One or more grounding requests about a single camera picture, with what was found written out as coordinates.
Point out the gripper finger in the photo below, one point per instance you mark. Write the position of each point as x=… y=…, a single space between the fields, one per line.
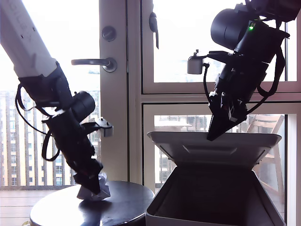
x=81 y=180
x=95 y=181

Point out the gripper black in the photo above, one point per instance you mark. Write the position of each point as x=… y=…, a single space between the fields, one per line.
x=237 y=89

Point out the white paper ball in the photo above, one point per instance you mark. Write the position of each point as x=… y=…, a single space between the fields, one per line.
x=82 y=194

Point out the grey bin lid with sticker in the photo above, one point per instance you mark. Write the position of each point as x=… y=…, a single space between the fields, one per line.
x=247 y=146

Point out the grey recycling bin body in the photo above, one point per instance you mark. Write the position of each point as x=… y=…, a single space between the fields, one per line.
x=211 y=200

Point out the round black stool top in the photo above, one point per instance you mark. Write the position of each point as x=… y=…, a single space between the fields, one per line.
x=131 y=195

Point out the white glazed balcony door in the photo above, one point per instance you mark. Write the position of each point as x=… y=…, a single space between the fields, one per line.
x=113 y=146

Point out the wooden folding chair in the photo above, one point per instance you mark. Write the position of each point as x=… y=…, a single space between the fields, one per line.
x=268 y=120

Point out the wooden balcony table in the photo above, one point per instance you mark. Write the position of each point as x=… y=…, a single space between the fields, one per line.
x=171 y=125

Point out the balcony railing with slats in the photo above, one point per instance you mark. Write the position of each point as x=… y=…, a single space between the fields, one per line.
x=14 y=188

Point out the round metal door lock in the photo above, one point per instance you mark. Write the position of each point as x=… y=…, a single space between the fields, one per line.
x=108 y=33

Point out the white window frame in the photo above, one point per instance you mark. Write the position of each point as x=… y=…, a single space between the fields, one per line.
x=178 y=99

